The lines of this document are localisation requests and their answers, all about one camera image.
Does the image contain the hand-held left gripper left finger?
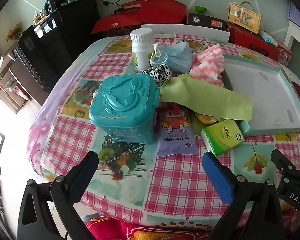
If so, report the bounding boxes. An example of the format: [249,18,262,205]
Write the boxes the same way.
[17,151,99,240]

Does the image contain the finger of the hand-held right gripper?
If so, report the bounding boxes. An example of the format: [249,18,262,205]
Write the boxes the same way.
[271,149,297,178]

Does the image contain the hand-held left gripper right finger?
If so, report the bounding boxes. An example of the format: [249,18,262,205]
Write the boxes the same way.
[202,151,283,240]

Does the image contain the green tissue packet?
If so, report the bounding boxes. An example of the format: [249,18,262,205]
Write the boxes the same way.
[201,119,245,157]

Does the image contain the purple wet wipes packet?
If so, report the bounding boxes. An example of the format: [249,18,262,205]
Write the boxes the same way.
[156,105,199,158]

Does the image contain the yellow round packet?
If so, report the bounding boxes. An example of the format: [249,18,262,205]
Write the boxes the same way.
[194,112,223,125]

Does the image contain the teal edged white tray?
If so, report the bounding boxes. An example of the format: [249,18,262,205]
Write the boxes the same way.
[221,54,300,137]

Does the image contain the green cloth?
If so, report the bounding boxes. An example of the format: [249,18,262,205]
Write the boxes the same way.
[160,73,253,120]

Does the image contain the pink white striped towel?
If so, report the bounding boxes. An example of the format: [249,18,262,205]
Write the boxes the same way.
[189,44,225,88]

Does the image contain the leopard print scrunchie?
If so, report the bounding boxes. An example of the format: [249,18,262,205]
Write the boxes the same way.
[141,64,172,87]

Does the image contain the blue face mask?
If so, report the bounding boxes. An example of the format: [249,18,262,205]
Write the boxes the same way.
[150,41,193,73]

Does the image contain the pink checked printed tablecloth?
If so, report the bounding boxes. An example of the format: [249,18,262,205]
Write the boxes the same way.
[26,34,300,228]

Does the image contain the teal plastic storage box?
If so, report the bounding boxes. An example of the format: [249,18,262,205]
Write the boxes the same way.
[89,74,161,145]

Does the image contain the red printed cloth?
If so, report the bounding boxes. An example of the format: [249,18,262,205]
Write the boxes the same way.
[84,214,215,240]

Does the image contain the red patterned box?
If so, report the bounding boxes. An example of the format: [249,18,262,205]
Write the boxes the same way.
[276,42,293,65]

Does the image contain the blue wipes packet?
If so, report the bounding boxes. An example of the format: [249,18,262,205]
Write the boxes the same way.
[260,31,277,44]

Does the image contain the red box with window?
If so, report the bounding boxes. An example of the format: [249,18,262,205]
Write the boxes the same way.
[227,22,279,60]

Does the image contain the white plastic bottle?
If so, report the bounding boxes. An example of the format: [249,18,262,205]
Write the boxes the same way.
[130,28,154,72]

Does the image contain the purple perforated panel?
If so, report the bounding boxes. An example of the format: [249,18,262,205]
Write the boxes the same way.
[287,0,300,28]

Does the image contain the wooden framed gift box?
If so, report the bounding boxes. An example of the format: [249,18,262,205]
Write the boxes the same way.
[227,1,262,33]

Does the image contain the flat red gift box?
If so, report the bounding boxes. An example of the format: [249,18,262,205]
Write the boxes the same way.
[90,14,143,35]

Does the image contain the yellow flowers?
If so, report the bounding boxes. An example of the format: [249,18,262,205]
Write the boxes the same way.
[6,21,24,42]

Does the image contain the black cardboard box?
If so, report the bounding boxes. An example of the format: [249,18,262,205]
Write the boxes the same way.
[187,12,228,32]

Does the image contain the red gift box lid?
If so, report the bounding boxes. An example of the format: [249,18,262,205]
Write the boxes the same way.
[114,0,187,25]

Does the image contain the white furniture frame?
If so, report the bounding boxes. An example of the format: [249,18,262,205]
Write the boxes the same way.
[284,21,300,53]

